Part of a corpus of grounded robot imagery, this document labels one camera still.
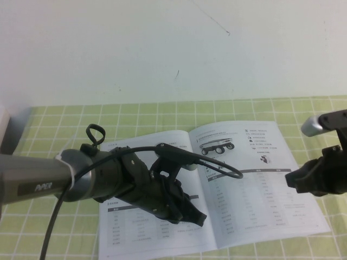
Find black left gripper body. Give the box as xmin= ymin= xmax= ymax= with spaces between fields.
xmin=119 ymin=153 xmax=181 ymax=224

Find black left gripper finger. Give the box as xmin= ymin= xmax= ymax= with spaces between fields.
xmin=168 ymin=189 xmax=203 ymax=227
xmin=176 ymin=180 xmax=208 ymax=227

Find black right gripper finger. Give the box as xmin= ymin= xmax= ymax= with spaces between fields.
xmin=285 ymin=159 xmax=326 ymax=186
xmin=287 ymin=173 xmax=329 ymax=194

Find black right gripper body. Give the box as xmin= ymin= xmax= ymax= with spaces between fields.
xmin=321 ymin=145 xmax=347 ymax=196

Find white manual book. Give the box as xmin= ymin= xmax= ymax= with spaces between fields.
xmin=98 ymin=120 xmax=332 ymax=258

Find black loop tether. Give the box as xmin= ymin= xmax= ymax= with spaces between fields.
xmin=80 ymin=123 xmax=106 ymax=157

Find white zip tie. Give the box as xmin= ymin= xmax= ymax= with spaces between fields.
xmin=55 ymin=153 xmax=78 ymax=190

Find green checked tablecloth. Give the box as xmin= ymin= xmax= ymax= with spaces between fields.
xmin=0 ymin=95 xmax=347 ymax=260

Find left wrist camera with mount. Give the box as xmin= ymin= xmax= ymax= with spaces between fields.
xmin=150 ymin=142 xmax=202 ymax=181

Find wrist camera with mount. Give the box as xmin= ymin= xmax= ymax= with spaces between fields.
xmin=301 ymin=109 xmax=347 ymax=148
xmin=150 ymin=142 xmax=202 ymax=181

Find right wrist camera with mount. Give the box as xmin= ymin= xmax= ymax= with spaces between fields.
xmin=301 ymin=109 xmax=347 ymax=148

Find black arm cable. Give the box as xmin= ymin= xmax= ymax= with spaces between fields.
xmin=37 ymin=146 xmax=244 ymax=260

